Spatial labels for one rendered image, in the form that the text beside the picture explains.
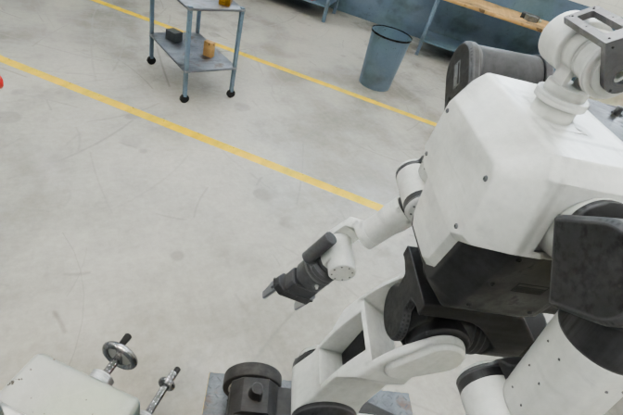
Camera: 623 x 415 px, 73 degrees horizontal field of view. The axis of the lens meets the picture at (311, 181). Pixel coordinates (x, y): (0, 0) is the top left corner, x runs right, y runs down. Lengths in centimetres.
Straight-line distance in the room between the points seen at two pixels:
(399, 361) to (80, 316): 183
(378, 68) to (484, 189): 453
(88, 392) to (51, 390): 9
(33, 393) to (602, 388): 121
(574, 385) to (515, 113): 30
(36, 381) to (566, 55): 132
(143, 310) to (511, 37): 679
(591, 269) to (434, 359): 40
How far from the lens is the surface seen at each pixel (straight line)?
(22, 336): 238
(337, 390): 95
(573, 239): 49
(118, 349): 144
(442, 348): 78
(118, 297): 242
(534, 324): 91
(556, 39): 60
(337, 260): 100
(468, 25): 771
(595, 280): 47
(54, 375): 137
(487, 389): 64
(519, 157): 52
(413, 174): 91
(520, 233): 53
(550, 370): 55
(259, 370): 154
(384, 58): 498
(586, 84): 55
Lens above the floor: 195
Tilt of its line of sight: 36 degrees down
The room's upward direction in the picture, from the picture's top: 17 degrees clockwise
